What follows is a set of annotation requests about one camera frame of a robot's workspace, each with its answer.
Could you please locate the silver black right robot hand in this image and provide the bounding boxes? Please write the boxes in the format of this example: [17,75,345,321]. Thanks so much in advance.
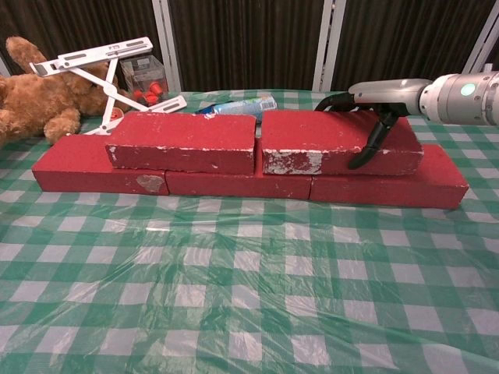
[314,79,433,171]

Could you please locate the red brick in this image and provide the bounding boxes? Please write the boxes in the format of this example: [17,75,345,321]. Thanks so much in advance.
[165,169,313,200]
[31,134,171,196]
[260,110,425,177]
[104,111,257,175]
[310,143,469,210]

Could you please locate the blue green drink can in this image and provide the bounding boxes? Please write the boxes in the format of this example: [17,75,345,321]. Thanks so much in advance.
[212,95,278,120]

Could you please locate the dark brown pleated curtain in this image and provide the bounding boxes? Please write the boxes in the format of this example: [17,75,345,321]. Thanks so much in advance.
[0,0,499,93]

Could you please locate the clear plastic box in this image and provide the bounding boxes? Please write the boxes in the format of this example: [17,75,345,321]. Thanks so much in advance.
[119,55,170,107]

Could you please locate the green white checked tablecloth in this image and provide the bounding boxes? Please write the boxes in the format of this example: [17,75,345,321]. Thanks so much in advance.
[0,89,499,374]

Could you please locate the white folding laptop stand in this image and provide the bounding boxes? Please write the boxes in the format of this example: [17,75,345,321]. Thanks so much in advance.
[29,37,188,136]

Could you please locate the brown plush teddy bear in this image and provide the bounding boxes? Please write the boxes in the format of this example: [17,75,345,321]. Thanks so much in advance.
[0,36,132,147]

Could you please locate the clear plastic table cover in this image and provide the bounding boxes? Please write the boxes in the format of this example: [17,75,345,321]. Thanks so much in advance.
[0,90,499,374]

